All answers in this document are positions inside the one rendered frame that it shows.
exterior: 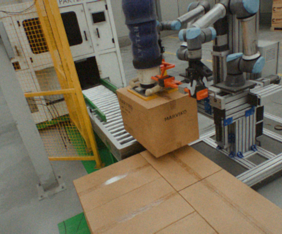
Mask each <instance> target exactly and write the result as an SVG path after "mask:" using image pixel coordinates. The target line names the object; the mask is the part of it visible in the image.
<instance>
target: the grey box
mask: <svg viewBox="0 0 282 234"><path fill-rule="evenodd" d="M0 35H1V38H2V41H3V43H4V46H5V48H6V51H7V54H8V56H9V58H12V57H14V51H13V48H12V45H11V43H10V40H9V37H8V35H7V32H6V29H5V26H4V24H3V22H2V21H0Z"/></svg>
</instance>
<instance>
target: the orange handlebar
mask: <svg viewBox="0 0 282 234"><path fill-rule="evenodd" d="M164 64H167V67H166V70H168V69H171V68H174V67H175V65H174V64H170V63H166V62H162V65H164ZM151 79H154V80H156V81H158V78H156V77H154V76H152V77H151ZM166 84H167V85H169V86H170V87H171V88H176V89H177V88H178V85H181V84H183V83H181V81H178V80H171V82H168V81H167V82H166ZM184 91H185V92H188V89H187V88H185V89H184ZM188 93H189V92H188ZM207 94H208V93H207V92H204V93H201V94H200V95H199V96H200V97H205V96H206V95H207Z"/></svg>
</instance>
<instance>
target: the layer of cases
mask: <svg viewBox="0 0 282 234"><path fill-rule="evenodd" d="M73 184H74V186H75V189H76V192H77V195H78V198H79V201H80V203H81V206H82V210H83V213H84V216H85V218H86V221H87V223H88V226H89V227H90V230H91V233H92V234H282V209H280V208H279V207H277V206H276V205H275V204H274V203H272V202H271V201H269V200H268V199H266V198H265V197H263V196H262V195H261V194H259V193H257V192H256V191H254V190H253V189H251V188H250V187H248V186H247V185H246V184H244V183H243V182H242V181H240V180H239V179H237V178H236V177H235V176H233V175H231V174H230V173H228V172H227V171H225V170H224V169H222V168H221V167H220V166H218V165H217V164H215V163H214V162H212V161H211V160H209V159H208V158H206V157H205V156H204V155H202V154H201V153H199V152H198V151H196V150H195V149H194V148H192V147H191V146H189V145H188V144H187V145H184V146H182V147H180V148H178V149H175V150H173V151H171V152H169V153H166V154H164V155H162V156H160V157H155V156H154V155H153V154H152V153H151V152H150V151H149V150H145V151H143V152H141V153H138V154H135V155H133V156H130V157H128V158H127V159H124V160H122V161H120V162H117V163H115V164H112V165H109V166H107V167H105V168H103V169H100V170H97V171H95V172H93V173H90V174H87V175H85V176H82V177H80V178H78V179H75V180H73Z"/></svg>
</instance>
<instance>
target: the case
mask: <svg viewBox="0 0 282 234"><path fill-rule="evenodd" d="M129 88H131V86H127V87H124V88H121V89H118V90H116V92H117V96H118V101H119V106H120V110H121V115H122V120H123V124H124V129H125V130H126V131H127V132H128V133H129V134H130V135H131V136H132V137H133V138H134V139H135V140H137V141H138V142H139V143H141V144H142V145H143V146H144V147H145V148H146V149H147V150H149V151H150V152H151V153H152V154H153V155H154V156H155V157H160V156H162V155H164V154H166V153H169V152H171V151H173V150H175V149H178V148H180V147H182V146H184V145H187V144H189V143H191V142H194V141H196V140H198V139H199V124H198V112H197V100H196V99H194V98H192V97H189V93H187V94H182V93H179V92H178V91H174V92H171V93H169V94H168V93H165V92H163V91H157V92H155V93H154V94H155V95H157V98H154V99H151V100H148V101H145V100H143V99H141V98H139V97H138V96H135V95H134V94H132V93H130V92H128V91H127V89H129Z"/></svg>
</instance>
